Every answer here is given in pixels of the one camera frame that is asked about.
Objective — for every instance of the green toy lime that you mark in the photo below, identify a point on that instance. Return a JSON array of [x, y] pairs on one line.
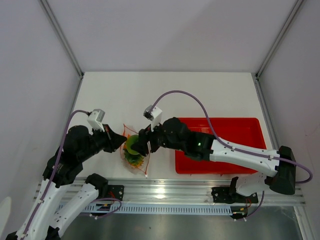
[[131, 140]]

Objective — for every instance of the aluminium corner post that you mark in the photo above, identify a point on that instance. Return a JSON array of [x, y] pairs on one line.
[[49, 13], [284, 30]]

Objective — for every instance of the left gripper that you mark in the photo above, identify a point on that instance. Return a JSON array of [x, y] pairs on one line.
[[114, 140]]

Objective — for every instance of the clear zip top bag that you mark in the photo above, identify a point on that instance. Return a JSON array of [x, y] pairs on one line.
[[143, 169]]

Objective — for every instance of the right aluminium corner post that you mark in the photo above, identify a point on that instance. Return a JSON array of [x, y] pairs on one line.
[[284, 30]]

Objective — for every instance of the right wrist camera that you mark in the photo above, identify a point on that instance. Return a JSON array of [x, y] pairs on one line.
[[154, 114]]

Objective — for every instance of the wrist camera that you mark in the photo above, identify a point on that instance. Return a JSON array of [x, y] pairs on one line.
[[154, 114], [95, 119]]

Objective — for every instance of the white slotted cable duct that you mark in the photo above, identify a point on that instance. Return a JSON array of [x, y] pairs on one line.
[[165, 209]]

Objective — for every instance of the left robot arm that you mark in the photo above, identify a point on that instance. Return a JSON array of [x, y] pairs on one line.
[[45, 220]]

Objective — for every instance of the aluminium mounting rail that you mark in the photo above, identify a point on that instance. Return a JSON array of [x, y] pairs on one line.
[[182, 192]]

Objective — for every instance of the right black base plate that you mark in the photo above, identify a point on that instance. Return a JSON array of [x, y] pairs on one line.
[[223, 195]]

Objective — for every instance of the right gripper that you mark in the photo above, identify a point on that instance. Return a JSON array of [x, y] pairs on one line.
[[145, 136]]

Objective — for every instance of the left aluminium corner post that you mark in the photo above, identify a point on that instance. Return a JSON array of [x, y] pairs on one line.
[[49, 13]]

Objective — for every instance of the toy pineapple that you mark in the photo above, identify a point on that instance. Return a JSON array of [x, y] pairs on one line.
[[134, 160]]

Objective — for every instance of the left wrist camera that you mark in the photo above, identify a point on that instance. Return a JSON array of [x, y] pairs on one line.
[[95, 119]]

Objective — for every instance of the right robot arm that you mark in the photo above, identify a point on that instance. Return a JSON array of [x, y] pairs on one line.
[[275, 169]]

